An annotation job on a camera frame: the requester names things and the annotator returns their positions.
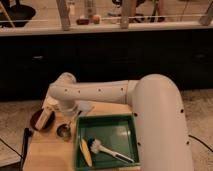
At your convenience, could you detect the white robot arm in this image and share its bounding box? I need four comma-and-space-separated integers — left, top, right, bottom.
47, 72, 194, 171

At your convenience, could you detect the dark brown bowl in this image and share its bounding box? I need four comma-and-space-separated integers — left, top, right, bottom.
30, 109, 55, 132

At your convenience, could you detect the small metal cup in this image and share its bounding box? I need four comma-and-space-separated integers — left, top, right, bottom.
56, 124, 71, 141

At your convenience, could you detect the white dish brush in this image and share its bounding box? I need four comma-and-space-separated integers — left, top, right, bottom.
87, 138, 134, 163

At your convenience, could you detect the wooden board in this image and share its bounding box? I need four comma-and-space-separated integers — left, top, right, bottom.
23, 101, 141, 171

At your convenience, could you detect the green plastic tray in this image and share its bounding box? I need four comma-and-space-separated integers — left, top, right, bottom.
74, 114, 140, 171

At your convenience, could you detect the black table clamp handle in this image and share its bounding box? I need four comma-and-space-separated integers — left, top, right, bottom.
20, 128, 32, 171

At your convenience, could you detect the beige sponge block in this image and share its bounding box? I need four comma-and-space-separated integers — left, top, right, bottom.
35, 107, 53, 131

